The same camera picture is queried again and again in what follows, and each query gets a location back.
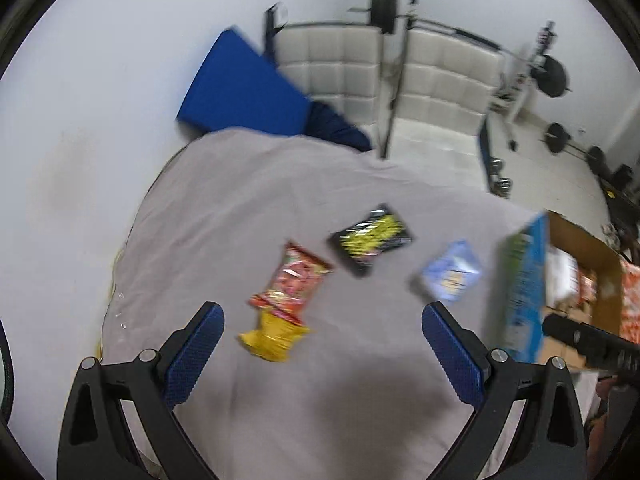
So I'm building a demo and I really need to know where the red snack bag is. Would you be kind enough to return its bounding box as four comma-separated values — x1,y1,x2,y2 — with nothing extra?
248,240,334,324

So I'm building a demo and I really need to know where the blue foam mat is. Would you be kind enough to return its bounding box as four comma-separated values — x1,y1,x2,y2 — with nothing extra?
177,27,311,136

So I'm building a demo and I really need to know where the chrome dumbbell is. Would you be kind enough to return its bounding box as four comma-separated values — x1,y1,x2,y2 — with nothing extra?
488,157,513,198

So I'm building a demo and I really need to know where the yellow snack bag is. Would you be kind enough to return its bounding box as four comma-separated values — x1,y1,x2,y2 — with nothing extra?
238,310,310,362

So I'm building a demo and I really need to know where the white padded chair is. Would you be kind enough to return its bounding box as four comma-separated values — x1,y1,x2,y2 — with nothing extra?
384,27,504,182
273,23,383,131

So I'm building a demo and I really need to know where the cardboard milk box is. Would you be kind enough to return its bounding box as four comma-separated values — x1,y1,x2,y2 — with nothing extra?
500,210,639,370

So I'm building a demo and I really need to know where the black shoe wipes pack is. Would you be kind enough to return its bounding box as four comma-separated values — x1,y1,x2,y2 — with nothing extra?
328,204,413,278

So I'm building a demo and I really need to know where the dark blue cloth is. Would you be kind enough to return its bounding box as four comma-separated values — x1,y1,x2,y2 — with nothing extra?
304,101,373,153

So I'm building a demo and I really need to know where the blue tissue pack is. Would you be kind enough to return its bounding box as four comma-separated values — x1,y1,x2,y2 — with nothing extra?
413,240,483,304

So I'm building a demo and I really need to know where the grey table cloth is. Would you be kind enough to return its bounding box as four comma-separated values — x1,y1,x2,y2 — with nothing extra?
98,127,539,480

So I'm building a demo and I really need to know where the right white padded chair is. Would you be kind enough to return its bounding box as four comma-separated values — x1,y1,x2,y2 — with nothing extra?
384,27,504,182

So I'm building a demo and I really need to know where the left white padded chair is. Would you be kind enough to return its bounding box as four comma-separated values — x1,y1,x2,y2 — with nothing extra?
273,23,383,131

